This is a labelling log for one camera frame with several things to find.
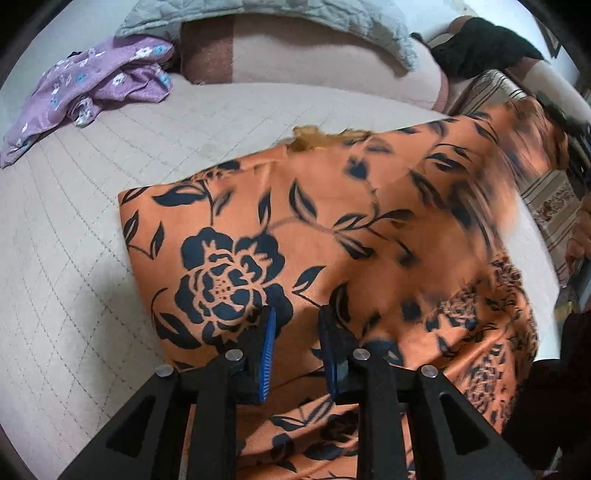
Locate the pink folded blanket roll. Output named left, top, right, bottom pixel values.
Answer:
left=179, top=15, right=449, bottom=112

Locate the black garment on headboard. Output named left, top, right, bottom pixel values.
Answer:
left=411, top=15, right=545, bottom=80

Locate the person's right hand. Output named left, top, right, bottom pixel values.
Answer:
left=565, top=194, right=591, bottom=274

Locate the striped floral cushion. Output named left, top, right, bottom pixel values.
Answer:
left=446, top=61, right=590, bottom=285

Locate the purple floral garment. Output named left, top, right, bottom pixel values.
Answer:
left=1, top=35, right=174, bottom=168

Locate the orange black floral garment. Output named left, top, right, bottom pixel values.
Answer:
left=118, top=98, right=568, bottom=479

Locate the grey quilted blanket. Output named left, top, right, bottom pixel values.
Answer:
left=115, top=0, right=420, bottom=71

